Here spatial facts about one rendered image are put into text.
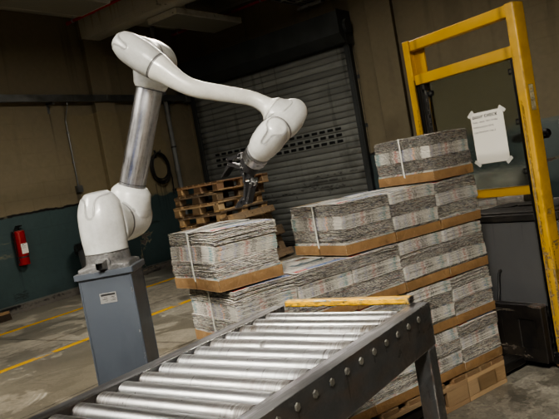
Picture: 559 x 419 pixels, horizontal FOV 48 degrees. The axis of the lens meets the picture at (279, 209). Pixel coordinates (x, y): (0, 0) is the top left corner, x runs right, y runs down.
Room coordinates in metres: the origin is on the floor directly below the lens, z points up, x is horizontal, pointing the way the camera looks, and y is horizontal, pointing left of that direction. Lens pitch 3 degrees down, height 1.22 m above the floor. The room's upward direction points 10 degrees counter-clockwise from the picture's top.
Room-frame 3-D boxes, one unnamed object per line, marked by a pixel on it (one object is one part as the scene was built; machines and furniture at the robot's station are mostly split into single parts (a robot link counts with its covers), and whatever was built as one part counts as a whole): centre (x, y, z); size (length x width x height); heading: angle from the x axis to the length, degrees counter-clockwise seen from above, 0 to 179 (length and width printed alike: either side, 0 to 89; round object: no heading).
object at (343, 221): (2.87, -0.26, 0.95); 0.38 x 0.29 x 0.23; 33
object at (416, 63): (3.70, -0.93, 0.97); 0.09 x 0.09 x 1.75; 34
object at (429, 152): (3.19, -0.75, 0.65); 0.39 x 0.30 x 1.29; 34
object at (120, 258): (2.24, 0.63, 1.03); 0.22 x 0.18 x 0.06; 0
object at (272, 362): (1.51, 0.14, 0.77); 0.47 x 0.05 x 0.05; 54
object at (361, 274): (2.78, -0.15, 0.42); 1.17 x 0.39 x 0.83; 124
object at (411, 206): (3.02, -0.51, 0.95); 0.38 x 0.29 x 0.23; 33
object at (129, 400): (1.30, 0.29, 0.77); 0.47 x 0.05 x 0.05; 54
